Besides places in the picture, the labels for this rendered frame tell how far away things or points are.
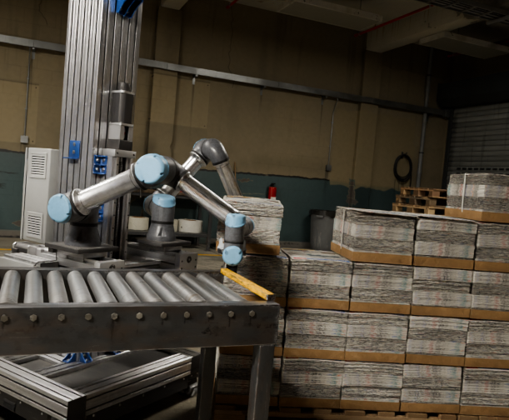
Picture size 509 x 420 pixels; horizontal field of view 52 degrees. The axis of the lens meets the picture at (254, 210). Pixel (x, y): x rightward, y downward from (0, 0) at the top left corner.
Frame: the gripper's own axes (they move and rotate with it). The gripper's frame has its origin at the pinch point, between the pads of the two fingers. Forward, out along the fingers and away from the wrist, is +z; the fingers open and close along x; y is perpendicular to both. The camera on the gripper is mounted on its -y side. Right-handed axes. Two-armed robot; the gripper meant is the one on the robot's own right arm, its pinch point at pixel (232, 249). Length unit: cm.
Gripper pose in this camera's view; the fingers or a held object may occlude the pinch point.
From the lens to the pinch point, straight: 230.7
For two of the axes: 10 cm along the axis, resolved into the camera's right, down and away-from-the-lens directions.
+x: -9.9, -0.9, -0.5
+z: -0.5, -0.6, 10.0
